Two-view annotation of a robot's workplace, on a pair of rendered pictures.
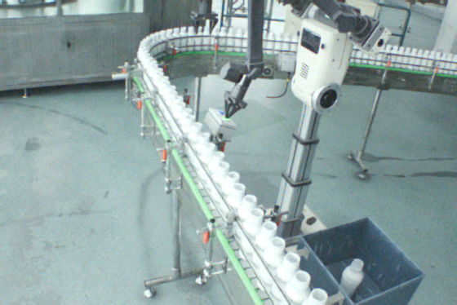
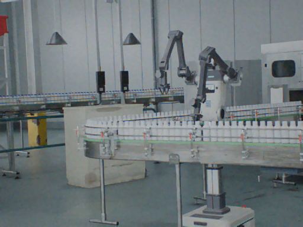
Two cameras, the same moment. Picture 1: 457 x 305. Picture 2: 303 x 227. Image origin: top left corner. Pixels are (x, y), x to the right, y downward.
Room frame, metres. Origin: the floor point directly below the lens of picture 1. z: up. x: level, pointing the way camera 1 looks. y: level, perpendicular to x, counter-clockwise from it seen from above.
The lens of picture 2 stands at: (-2.84, 2.96, 1.49)
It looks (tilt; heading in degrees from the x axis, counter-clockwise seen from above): 3 degrees down; 330
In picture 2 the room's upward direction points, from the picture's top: 2 degrees counter-clockwise
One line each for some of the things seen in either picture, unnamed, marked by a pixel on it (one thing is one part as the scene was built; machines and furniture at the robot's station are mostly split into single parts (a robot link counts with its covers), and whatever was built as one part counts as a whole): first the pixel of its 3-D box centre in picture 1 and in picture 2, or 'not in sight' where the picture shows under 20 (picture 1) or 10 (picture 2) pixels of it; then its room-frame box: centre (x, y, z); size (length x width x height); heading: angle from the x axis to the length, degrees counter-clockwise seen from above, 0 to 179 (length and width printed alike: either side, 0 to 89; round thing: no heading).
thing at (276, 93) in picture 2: not in sight; (276, 97); (3.75, -2.93, 1.22); 0.23 x 0.04 x 0.32; 10
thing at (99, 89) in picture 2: not in sight; (99, 82); (7.19, -1.75, 1.55); 0.17 x 0.15 x 0.42; 100
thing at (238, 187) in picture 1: (236, 208); (241, 131); (0.91, -0.02, 1.08); 0.06 x 0.06 x 0.17
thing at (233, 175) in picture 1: (230, 196); (234, 131); (0.96, 0.00, 1.08); 0.06 x 0.06 x 0.17
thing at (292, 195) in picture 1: (290, 205); (215, 187); (1.71, -0.33, 0.49); 0.13 x 0.13 x 0.40; 28
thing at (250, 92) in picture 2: not in sight; (239, 107); (6.54, -4.50, 0.96); 0.82 x 0.50 x 1.91; 100
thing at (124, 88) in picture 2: not in sight; (123, 81); (7.29, -2.29, 1.55); 0.17 x 0.15 x 0.42; 100
